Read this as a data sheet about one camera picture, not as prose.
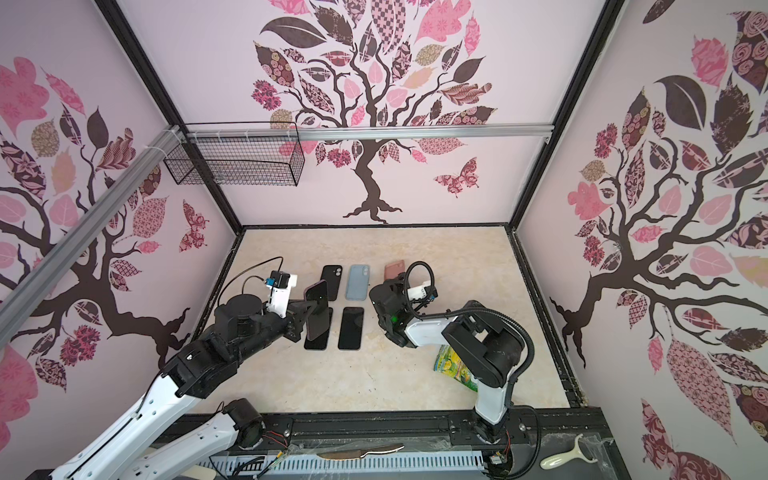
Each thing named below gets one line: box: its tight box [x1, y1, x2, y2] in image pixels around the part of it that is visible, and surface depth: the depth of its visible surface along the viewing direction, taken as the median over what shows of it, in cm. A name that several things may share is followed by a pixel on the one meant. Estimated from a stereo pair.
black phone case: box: [321, 265, 343, 301], surface depth 109 cm
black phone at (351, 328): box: [338, 307, 365, 350], surface depth 94 cm
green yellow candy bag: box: [434, 344, 478, 392], surface depth 83 cm
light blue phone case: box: [346, 264, 370, 301], surface depth 106 cm
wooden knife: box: [317, 444, 405, 460], surface depth 72 cm
